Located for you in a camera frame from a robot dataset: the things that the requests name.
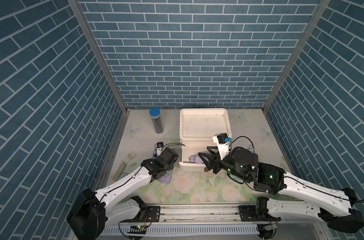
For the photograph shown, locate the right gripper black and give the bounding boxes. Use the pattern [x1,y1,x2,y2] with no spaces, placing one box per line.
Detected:
[198,146,250,183]

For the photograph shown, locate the purple umbrella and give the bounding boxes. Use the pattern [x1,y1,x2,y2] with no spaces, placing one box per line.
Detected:
[158,170,173,184]
[189,155,204,164]

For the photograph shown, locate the white drawer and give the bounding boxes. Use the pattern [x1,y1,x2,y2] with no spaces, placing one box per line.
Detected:
[179,140,230,174]

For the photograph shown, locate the green umbrella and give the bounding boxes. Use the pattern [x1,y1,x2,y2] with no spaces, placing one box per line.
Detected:
[113,162,127,182]

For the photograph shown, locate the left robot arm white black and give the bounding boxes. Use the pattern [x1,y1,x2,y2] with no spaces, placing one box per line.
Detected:
[66,148,178,240]

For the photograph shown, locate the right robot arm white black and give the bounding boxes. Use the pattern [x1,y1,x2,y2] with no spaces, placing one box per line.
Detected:
[198,147,364,234]

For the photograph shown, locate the white plastic drawer cabinet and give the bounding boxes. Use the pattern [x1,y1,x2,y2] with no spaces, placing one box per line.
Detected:
[179,108,232,142]

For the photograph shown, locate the floral table mat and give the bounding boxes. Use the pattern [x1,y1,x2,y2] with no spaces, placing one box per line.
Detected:
[109,143,291,205]

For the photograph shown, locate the pencil tube blue lid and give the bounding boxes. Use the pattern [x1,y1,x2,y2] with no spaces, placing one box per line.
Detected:
[149,108,164,134]

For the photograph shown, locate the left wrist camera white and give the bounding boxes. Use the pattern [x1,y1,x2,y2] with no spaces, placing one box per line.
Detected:
[154,142,164,157]

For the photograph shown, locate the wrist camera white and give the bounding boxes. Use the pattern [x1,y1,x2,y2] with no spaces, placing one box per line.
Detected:
[154,142,164,157]
[213,133,231,160]

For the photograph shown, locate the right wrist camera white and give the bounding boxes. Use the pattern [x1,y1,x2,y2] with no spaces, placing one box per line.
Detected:
[213,133,231,160]

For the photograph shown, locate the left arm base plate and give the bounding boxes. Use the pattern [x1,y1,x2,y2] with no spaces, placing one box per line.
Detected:
[122,206,161,224]

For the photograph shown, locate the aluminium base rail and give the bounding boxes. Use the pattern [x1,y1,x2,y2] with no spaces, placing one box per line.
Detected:
[98,204,321,240]

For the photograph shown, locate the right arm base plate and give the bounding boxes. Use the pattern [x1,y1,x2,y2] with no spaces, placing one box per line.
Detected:
[239,205,281,223]

